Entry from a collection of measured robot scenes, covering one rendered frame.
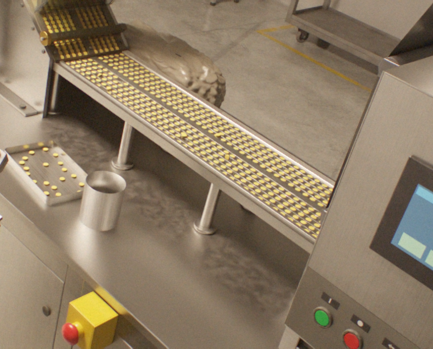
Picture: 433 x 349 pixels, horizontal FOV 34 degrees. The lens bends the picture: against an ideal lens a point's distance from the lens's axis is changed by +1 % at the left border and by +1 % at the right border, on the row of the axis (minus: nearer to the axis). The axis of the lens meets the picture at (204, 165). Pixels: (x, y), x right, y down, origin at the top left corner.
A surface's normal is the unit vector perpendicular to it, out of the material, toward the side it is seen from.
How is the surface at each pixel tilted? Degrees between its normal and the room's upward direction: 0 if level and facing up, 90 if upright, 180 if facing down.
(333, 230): 90
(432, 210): 90
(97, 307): 0
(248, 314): 0
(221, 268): 0
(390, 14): 90
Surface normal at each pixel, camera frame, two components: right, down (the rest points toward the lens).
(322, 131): 0.22, -0.83
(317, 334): -0.67, 0.24
